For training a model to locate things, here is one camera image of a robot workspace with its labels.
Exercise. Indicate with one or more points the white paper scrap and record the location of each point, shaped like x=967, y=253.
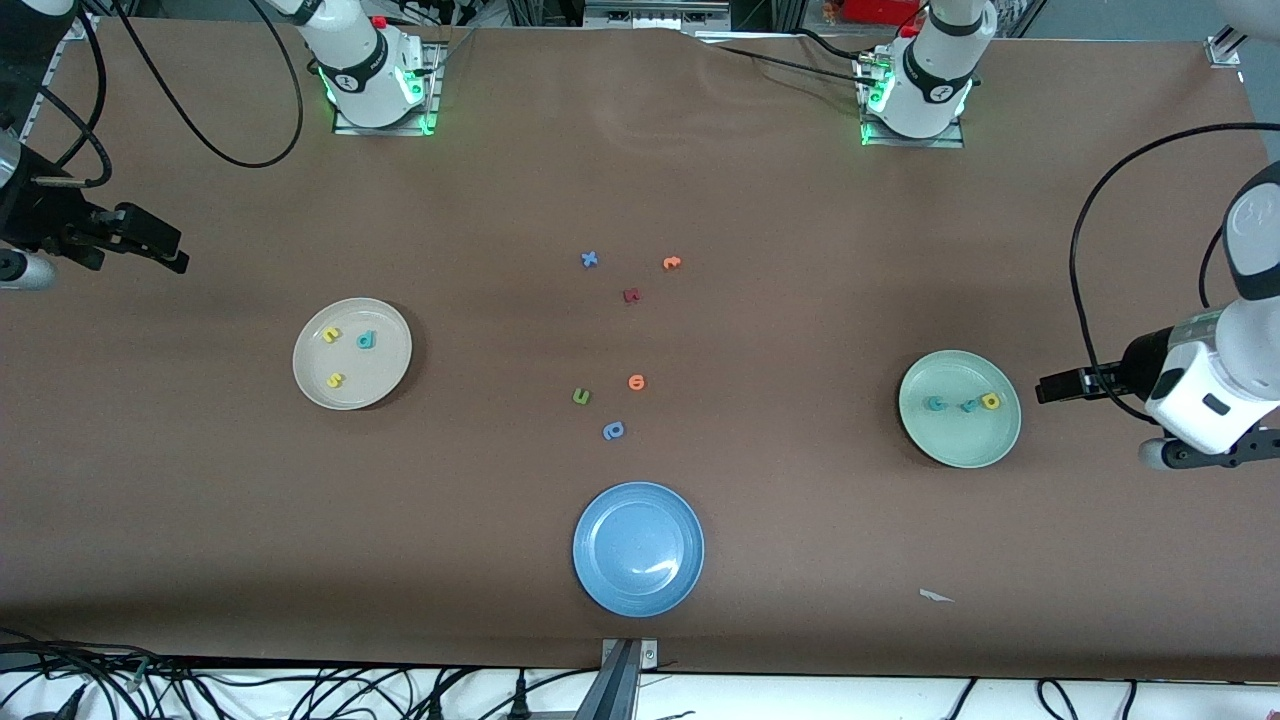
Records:
x=935, y=596

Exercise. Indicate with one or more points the blue plate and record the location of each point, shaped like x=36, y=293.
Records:
x=638, y=549

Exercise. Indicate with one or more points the red box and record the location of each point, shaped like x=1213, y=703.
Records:
x=880, y=10

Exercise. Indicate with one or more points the brown table cover sheet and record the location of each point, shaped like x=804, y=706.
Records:
x=200, y=500

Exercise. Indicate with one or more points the grey metal box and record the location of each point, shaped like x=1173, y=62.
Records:
x=650, y=14

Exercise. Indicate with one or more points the beige brown plate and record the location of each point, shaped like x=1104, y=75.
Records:
x=380, y=375

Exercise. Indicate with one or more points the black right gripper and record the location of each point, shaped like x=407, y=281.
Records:
x=38, y=219

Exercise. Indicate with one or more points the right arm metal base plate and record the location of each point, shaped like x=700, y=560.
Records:
x=432, y=100

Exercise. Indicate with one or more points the teal foam letter p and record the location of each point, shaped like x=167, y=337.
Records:
x=363, y=341

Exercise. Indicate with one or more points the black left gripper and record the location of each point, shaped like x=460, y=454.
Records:
x=1137, y=366

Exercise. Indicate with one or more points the periwinkle foam letter a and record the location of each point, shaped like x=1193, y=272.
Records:
x=609, y=432

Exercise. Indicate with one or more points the aluminium frame rail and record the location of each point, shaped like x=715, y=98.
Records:
x=50, y=80

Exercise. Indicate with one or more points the aluminium profile bracket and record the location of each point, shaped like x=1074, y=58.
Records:
x=625, y=680

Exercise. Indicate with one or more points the aluminium frame post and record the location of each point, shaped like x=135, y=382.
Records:
x=1222, y=45

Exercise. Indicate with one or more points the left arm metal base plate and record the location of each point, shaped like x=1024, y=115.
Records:
x=910, y=142

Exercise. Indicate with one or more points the pale green plate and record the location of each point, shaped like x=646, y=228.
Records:
x=959, y=440

